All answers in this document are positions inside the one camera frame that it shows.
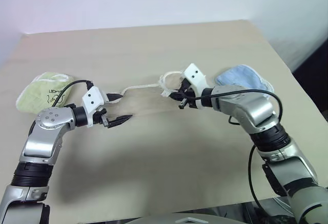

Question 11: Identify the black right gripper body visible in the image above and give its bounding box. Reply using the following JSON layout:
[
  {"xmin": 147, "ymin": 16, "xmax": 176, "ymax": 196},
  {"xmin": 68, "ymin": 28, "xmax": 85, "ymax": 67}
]
[{"xmin": 179, "ymin": 79, "xmax": 199, "ymax": 109}]

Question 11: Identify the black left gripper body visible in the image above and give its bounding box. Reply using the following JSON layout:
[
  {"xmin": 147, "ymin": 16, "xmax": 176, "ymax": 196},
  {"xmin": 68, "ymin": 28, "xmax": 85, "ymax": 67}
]
[{"xmin": 92, "ymin": 107, "xmax": 109, "ymax": 129}]

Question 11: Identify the clear plastic bag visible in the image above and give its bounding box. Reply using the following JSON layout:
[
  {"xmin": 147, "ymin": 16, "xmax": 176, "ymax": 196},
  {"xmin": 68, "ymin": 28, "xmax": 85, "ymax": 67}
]
[{"xmin": 109, "ymin": 70, "xmax": 188, "ymax": 122}]

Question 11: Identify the blue crumpled towel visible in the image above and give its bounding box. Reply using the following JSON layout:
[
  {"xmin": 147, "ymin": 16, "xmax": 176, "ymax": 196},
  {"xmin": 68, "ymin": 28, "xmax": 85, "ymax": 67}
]
[{"xmin": 214, "ymin": 64, "xmax": 275, "ymax": 99}]

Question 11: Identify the green crumpled towel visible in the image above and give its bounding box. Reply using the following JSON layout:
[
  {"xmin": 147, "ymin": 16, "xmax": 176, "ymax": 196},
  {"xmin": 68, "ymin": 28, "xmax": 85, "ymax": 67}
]
[{"xmin": 15, "ymin": 72, "xmax": 75, "ymax": 114}]

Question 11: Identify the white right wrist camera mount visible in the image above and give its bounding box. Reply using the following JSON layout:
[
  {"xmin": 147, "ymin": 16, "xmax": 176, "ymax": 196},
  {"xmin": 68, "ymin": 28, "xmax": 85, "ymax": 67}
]
[{"xmin": 182, "ymin": 63, "xmax": 215, "ymax": 110}]

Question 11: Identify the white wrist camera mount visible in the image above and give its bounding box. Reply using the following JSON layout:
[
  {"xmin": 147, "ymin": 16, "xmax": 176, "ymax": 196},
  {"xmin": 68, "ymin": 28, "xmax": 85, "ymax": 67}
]
[
  {"xmin": 81, "ymin": 86, "xmax": 108, "ymax": 128},
  {"xmin": 182, "ymin": 63, "xmax": 215, "ymax": 110}
]

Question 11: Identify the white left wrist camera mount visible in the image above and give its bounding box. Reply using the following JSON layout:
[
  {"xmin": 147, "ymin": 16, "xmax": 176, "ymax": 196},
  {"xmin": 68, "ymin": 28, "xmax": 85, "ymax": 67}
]
[{"xmin": 81, "ymin": 86, "xmax": 108, "ymax": 128}]

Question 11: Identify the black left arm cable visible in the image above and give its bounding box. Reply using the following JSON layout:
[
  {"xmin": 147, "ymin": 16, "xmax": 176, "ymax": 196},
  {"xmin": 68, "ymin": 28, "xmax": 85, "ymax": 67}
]
[{"xmin": 52, "ymin": 79, "xmax": 94, "ymax": 106}]

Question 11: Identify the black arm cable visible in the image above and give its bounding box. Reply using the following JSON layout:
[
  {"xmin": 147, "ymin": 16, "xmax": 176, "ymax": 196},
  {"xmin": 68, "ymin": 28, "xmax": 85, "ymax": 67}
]
[
  {"xmin": 188, "ymin": 90, "xmax": 283, "ymax": 209},
  {"xmin": 52, "ymin": 79, "xmax": 94, "ymax": 106}
]

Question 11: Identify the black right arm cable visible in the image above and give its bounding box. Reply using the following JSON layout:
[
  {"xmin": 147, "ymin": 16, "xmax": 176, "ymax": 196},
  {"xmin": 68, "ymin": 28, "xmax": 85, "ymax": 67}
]
[{"xmin": 188, "ymin": 90, "xmax": 283, "ymax": 209}]

